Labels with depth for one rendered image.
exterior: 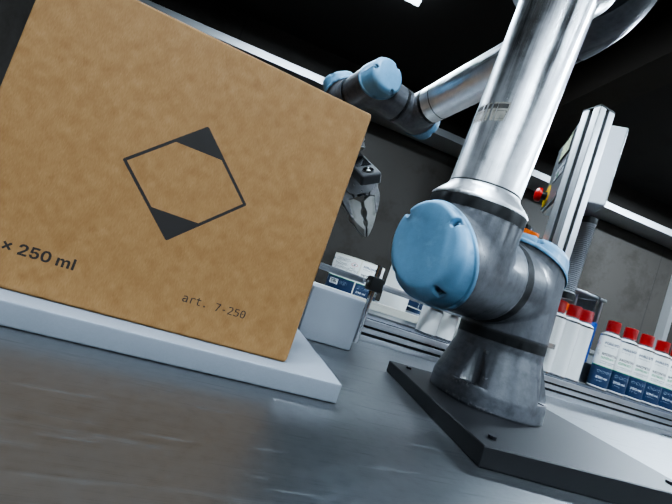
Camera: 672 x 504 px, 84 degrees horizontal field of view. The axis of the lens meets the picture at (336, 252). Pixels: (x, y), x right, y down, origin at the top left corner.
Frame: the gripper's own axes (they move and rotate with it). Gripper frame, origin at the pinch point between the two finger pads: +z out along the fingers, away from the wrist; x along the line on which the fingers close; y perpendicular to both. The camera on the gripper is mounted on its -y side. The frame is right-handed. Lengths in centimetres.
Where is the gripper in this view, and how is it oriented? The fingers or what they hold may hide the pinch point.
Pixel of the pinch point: (366, 231)
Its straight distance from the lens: 85.4
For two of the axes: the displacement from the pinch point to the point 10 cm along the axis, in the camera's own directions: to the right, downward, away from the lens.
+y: -2.9, -0.5, 9.6
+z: 1.7, 9.8, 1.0
